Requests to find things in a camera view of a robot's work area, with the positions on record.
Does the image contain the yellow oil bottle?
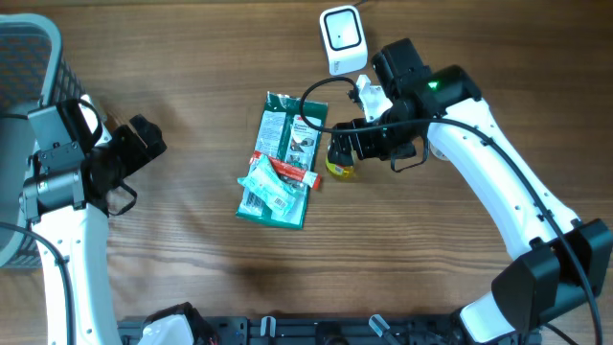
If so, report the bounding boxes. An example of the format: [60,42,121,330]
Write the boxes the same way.
[326,159,355,180]

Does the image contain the teal white pouch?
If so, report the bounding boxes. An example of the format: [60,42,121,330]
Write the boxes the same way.
[238,155,301,217]

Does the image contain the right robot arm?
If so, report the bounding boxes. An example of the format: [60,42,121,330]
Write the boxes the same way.
[327,38,612,344]

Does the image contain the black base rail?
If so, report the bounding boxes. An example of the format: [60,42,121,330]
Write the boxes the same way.
[114,313,543,345]

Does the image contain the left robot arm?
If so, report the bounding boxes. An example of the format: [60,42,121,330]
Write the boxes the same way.
[19,99,167,344]

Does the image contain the green lid white jar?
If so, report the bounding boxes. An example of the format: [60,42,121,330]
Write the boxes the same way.
[429,144,448,161]

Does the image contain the white barcode scanner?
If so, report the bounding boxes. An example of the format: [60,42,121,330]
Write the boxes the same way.
[319,5,368,77]

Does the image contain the grey plastic mesh basket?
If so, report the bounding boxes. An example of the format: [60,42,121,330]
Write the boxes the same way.
[0,12,104,269]

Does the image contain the red white tube package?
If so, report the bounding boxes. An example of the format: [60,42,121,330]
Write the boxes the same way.
[249,150,321,192]

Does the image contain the green 3M gloves package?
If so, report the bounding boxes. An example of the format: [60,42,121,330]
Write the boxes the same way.
[236,92,328,229]

